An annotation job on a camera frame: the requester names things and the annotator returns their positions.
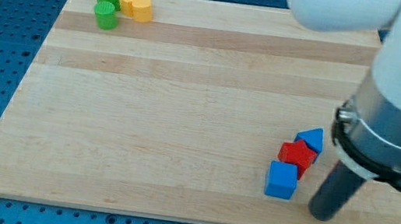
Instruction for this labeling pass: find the wooden board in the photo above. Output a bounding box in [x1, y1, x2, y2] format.
[0, 0, 401, 224]

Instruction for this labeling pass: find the red star block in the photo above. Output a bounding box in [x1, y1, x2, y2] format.
[277, 139, 318, 180]

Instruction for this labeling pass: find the blue cube block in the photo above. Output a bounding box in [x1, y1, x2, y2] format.
[263, 160, 297, 200]

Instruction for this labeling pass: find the blue triangle block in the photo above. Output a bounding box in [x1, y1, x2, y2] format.
[294, 128, 324, 161]

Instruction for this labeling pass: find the green cylinder block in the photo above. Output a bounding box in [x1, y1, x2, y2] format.
[93, 1, 118, 30]

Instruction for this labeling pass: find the yellow hexagon block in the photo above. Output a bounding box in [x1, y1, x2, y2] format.
[118, 0, 135, 17]

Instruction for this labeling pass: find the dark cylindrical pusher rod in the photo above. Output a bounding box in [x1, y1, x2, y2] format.
[308, 161, 366, 222]

